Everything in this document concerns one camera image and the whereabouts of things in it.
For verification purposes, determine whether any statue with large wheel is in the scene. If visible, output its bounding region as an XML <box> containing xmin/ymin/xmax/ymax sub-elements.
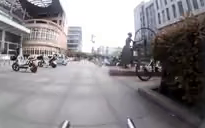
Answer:
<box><xmin>119</xmin><ymin>27</ymin><xmax>158</xmax><ymax>82</ymax></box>

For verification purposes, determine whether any scooter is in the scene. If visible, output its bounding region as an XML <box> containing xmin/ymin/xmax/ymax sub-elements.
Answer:
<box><xmin>36</xmin><ymin>53</ymin><xmax>59</xmax><ymax>69</ymax></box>
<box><xmin>10</xmin><ymin>54</ymin><xmax>39</xmax><ymax>74</ymax></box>

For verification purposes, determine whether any building with canopy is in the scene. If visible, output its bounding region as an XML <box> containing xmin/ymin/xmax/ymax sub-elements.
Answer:
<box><xmin>0</xmin><ymin>0</ymin><xmax>31</xmax><ymax>66</ymax></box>

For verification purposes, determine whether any grey paved plaza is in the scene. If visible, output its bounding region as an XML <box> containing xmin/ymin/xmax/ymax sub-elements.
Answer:
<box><xmin>0</xmin><ymin>59</ymin><xmax>204</xmax><ymax>128</ymax></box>

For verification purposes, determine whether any grey office building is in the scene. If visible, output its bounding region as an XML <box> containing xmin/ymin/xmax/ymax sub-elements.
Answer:
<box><xmin>133</xmin><ymin>0</ymin><xmax>205</xmax><ymax>42</ymax></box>

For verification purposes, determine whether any grey planter kerb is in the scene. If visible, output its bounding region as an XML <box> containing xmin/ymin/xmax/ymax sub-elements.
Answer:
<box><xmin>137</xmin><ymin>86</ymin><xmax>204</xmax><ymax>128</ymax></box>

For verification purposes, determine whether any robot's own part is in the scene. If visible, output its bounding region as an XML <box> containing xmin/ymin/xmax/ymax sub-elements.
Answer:
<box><xmin>59</xmin><ymin>119</ymin><xmax>71</xmax><ymax>128</ymax></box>
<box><xmin>125</xmin><ymin>117</ymin><xmax>137</xmax><ymax>128</ymax></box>

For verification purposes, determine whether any low dark plinth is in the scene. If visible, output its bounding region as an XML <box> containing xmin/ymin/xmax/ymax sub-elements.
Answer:
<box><xmin>108</xmin><ymin>67</ymin><xmax>163</xmax><ymax>78</ymax></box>

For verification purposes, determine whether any round beige building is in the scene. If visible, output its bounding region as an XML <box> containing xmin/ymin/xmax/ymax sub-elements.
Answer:
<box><xmin>19</xmin><ymin>0</ymin><xmax>68</xmax><ymax>58</ymax></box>

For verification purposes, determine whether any tall building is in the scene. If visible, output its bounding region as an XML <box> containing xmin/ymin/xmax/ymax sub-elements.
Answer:
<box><xmin>67</xmin><ymin>25</ymin><xmax>83</xmax><ymax>53</ymax></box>

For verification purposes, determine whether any large brown bush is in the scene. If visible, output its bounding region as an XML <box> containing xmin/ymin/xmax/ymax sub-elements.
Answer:
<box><xmin>152</xmin><ymin>13</ymin><xmax>205</xmax><ymax>108</ymax></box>

